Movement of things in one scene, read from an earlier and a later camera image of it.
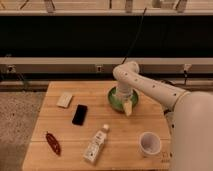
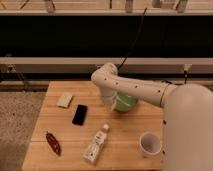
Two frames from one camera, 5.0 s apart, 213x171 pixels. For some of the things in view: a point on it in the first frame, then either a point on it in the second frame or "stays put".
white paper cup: x=150 y=143 stays put
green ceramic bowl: x=117 y=103 stays put
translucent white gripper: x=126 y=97 to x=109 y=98
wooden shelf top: x=106 y=7 stays put
